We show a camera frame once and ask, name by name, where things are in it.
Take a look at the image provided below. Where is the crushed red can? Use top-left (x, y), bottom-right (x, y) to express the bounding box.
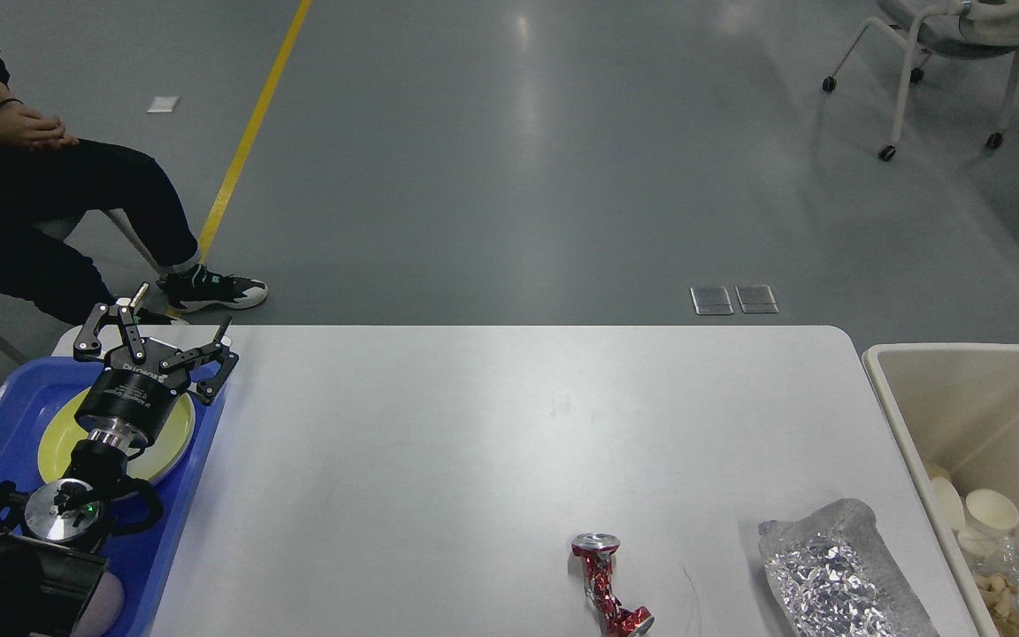
top-left (571, 533), bottom-right (655, 636)

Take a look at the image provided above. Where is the yellow plastic plate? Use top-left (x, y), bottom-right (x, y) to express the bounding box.
top-left (37, 388), bottom-right (195, 485)

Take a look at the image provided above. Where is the white wheeled chair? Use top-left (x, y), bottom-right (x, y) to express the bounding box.
top-left (822, 1), bottom-right (1019, 162)

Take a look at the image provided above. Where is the floor outlet cover plate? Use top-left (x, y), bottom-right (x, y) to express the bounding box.
top-left (735, 285), bottom-right (780, 314)

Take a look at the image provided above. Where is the pink mug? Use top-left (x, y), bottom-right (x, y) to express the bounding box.
top-left (70, 572), bottom-right (125, 637)

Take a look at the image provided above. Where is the blue plastic tray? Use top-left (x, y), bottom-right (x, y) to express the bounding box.
top-left (0, 357), bottom-right (228, 636)

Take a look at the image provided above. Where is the white paper cup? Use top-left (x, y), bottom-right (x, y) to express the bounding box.
top-left (957, 488), bottom-right (1019, 559)
top-left (930, 476), bottom-right (966, 533)

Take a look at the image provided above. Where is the beige plastic bin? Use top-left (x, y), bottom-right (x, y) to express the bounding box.
top-left (862, 343), bottom-right (1019, 636)

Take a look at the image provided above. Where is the aluminium foil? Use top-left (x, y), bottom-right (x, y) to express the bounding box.
top-left (970, 535), bottom-right (1019, 578)

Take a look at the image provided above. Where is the seated person in black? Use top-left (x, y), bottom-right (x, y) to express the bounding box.
top-left (0, 52), bottom-right (268, 325)

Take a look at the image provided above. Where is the brown paper ball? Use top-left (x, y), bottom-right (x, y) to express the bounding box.
top-left (973, 573), bottom-right (1019, 636)

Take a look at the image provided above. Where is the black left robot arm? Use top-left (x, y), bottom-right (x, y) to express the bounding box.
top-left (0, 295), bottom-right (239, 636)

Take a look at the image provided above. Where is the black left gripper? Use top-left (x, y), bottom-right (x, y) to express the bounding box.
top-left (73, 285), bottom-right (240, 448)

